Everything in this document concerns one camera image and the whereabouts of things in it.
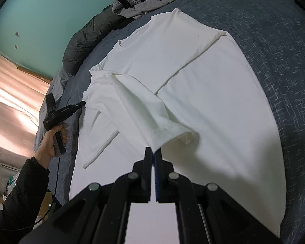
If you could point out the white long-sleeve shirt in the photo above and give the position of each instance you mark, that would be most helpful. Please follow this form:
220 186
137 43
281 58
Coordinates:
205 101

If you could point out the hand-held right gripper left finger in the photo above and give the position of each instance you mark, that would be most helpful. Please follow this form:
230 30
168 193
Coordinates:
147 167

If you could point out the light grey blanket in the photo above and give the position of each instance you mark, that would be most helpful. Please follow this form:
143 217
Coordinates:
53 86

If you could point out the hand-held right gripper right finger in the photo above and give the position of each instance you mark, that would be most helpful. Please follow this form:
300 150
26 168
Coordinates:
157 180

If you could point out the pink curtain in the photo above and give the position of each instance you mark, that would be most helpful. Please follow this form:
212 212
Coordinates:
12 101

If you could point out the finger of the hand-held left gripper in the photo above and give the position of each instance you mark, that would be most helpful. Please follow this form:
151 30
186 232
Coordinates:
76 106

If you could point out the wooden window frame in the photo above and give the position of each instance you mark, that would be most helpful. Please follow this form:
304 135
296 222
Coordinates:
33 73

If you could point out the cardboard box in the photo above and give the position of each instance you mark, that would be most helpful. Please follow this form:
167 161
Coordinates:
45 204

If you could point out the dark grey rolled duvet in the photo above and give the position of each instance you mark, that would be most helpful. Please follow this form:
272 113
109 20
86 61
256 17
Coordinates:
91 35

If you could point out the bed with blue sheet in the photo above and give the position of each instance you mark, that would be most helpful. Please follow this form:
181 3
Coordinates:
282 56

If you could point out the person's left forearm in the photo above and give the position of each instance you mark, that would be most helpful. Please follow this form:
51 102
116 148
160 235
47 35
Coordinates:
17 195

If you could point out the person's left hand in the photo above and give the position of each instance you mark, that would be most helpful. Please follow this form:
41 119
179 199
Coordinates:
47 147

